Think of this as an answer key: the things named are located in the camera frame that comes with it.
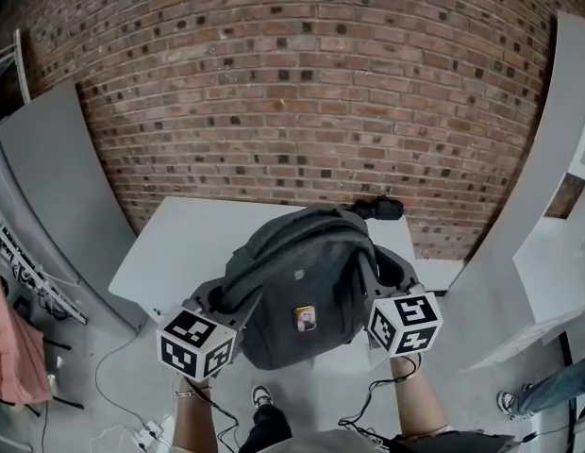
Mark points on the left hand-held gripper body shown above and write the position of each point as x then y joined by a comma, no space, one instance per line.
193,347

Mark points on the black rack base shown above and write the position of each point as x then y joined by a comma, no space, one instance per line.
66,401

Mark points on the white low panel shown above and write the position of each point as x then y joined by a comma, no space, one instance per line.
439,276

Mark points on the black pouch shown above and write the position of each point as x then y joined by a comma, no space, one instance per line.
379,208

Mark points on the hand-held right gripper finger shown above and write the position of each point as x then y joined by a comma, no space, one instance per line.
368,276

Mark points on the person's right forearm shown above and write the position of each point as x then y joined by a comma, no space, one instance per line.
420,399

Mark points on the gray refrigerator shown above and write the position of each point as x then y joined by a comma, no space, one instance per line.
52,196

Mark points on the person's shoe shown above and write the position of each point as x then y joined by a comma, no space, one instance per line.
509,401
262,397

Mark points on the white table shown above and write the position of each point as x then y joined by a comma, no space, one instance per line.
179,243

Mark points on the white power strip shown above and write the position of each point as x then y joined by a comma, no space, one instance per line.
148,434

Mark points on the person's left forearm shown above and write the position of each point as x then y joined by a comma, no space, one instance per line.
195,423

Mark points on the white hutch cabinet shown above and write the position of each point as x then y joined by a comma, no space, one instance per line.
509,253

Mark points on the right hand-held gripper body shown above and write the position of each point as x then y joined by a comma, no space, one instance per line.
406,328

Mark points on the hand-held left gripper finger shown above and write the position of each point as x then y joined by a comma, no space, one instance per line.
250,312

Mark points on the person's black trouser leg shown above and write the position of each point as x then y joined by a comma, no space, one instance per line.
266,430

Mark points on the dark gray backpack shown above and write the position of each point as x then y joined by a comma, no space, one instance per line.
292,272

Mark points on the pink garment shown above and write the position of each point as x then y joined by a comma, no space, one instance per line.
14,347

